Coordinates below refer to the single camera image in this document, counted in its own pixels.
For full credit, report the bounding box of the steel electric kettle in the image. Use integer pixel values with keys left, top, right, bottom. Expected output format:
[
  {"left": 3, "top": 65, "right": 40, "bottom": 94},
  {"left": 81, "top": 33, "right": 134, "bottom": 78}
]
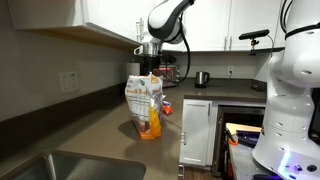
[{"left": 194, "top": 70, "right": 211, "bottom": 89}]

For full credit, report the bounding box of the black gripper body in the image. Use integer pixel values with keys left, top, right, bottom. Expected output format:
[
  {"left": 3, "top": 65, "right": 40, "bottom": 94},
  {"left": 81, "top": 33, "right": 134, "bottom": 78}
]
[{"left": 140, "top": 54, "right": 162, "bottom": 77}]

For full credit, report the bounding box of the wooden board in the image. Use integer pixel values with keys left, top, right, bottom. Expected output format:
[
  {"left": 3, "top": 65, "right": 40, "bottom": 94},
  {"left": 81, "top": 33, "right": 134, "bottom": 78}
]
[{"left": 225, "top": 122, "right": 263, "bottom": 135}]

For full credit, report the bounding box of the black camera on stand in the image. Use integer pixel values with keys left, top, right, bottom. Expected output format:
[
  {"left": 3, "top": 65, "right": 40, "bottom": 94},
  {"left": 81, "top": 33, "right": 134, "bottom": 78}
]
[{"left": 238, "top": 28, "right": 276, "bottom": 57}]

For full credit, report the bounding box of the stainless steel sink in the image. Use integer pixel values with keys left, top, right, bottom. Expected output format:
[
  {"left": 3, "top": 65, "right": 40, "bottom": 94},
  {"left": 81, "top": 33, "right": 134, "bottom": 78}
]
[{"left": 0, "top": 149, "right": 148, "bottom": 180}]

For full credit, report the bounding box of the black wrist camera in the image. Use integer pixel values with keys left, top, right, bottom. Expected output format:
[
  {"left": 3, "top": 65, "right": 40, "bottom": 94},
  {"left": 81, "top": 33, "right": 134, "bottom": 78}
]
[{"left": 164, "top": 54, "right": 178, "bottom": 65}]

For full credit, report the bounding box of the silver drawer handle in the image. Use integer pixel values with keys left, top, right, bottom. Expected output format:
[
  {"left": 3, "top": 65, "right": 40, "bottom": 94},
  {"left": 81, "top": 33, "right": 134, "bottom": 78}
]
[{"left": 177, "top": 163, "right": 185, "bottom": 180}]

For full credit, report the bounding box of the robot mounting table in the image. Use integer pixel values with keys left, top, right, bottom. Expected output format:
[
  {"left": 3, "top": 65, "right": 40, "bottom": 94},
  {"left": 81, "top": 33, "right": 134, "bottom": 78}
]
[{"left": 228, "top": 143, "right": 279, "bottom": 180}]

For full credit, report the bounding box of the white upper wall cabinet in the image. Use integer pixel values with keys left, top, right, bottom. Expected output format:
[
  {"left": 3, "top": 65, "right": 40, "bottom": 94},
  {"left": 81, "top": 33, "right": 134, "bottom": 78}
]
[{"left": 6, "top": 0, "right": 156, "bottom": 52}]

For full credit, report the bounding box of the silver toaster oven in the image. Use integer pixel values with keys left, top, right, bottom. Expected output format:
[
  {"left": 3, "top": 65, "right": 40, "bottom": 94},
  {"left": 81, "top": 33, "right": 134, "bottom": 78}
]
[{"left": 155, "top": 64, "right": 181, "bottom": 89}]

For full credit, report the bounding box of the white lower cabinet door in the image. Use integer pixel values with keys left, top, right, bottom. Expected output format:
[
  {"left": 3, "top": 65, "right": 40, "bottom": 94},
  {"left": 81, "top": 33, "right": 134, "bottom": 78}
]
[{"left": 179, "top": 98, "right": 214, "bottom": 167}]

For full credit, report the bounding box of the white upper cabinet row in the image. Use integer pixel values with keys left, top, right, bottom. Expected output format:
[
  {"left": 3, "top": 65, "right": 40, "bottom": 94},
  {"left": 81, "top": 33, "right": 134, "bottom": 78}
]
[{"left": 154, "top": 0, "right": 288, "bottom": 53}]

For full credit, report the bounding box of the crumpled white blue red sachet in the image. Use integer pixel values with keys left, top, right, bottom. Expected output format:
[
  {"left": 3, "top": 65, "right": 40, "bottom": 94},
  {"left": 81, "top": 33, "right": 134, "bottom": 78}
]
[{"left": 161, "top": 99, "right": 174, "bottom": 116}]

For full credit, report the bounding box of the orange white snack pack bag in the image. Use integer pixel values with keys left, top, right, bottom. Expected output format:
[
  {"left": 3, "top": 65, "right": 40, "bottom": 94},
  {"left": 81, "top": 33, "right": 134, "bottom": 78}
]
[{"left": 124, "top": 72, "right": 165, "bottom": 141}]

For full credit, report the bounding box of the black orange tool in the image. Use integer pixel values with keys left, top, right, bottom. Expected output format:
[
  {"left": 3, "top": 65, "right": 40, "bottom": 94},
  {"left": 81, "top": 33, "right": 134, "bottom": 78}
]
[{"left": 225, "top": 127, "right": 240, "bottom": 147}]

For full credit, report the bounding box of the white paper towel roll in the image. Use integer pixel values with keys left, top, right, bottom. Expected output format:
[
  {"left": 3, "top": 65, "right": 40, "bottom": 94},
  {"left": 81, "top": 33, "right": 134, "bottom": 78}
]
[{"left": 125, "top": 62, "right": 142, "bottom": 80}]

